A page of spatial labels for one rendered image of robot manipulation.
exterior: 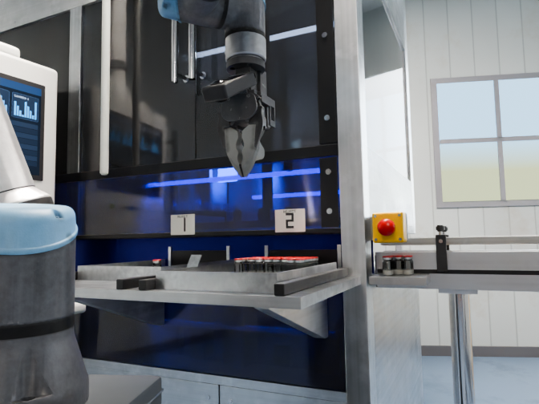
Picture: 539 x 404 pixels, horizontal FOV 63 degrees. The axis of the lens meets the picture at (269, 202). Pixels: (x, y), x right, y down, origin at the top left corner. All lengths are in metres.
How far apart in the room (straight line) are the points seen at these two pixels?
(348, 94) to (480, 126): 3.04
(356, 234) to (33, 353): 0.77
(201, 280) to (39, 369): 0.37
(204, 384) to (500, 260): 0.83
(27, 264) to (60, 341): 0.10
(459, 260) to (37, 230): 0.93
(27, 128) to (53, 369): 1.11
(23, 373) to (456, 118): 3.84
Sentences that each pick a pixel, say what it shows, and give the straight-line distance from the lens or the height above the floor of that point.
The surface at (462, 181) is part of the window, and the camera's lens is 4.01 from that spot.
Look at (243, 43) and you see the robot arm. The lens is 0.82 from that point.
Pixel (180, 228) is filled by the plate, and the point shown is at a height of 1.01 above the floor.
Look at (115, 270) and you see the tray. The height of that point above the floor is 0.91.
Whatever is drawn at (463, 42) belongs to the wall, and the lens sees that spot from 4.35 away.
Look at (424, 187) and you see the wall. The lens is 3.95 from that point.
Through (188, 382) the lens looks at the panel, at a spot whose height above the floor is 0.57.
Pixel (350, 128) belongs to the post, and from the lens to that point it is 1.13.
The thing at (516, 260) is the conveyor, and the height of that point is 0.91.
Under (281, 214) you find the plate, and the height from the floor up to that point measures 1.04.
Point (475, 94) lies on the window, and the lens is 4.19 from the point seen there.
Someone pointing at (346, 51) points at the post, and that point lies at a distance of 1.19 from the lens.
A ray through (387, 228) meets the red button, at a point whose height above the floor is 0.99.
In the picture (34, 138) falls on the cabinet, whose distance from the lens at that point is 1.58.
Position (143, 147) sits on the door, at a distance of 1.45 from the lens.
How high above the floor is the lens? 0.97
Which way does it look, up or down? 5 degrees up
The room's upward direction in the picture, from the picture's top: 1 degrees counter-clockwise
